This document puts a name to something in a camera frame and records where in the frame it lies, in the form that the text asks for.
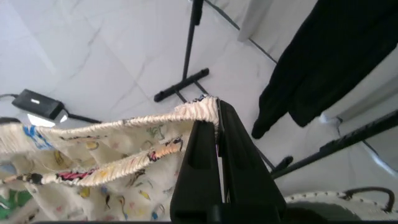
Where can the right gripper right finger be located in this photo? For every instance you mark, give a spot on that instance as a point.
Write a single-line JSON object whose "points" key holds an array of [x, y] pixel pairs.
{"points": [[248, 186]]}

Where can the black clothes rack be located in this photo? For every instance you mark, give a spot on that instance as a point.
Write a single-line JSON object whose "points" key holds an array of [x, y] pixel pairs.
{"points": [[190, 40]]}

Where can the black T-shirt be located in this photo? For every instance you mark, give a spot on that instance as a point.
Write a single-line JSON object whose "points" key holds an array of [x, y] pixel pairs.
{"points": [[326, 62]]}

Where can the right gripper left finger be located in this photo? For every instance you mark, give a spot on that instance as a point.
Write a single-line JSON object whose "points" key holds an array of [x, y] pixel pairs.
{"points": [[199, 186]]}

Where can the black power adapter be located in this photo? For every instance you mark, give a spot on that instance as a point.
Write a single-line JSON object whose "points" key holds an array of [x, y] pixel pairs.
{"points": [[37, 102]]}

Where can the cream printed garment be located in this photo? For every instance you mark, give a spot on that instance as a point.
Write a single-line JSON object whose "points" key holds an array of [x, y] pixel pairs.
{"points": [[93, 149]]}

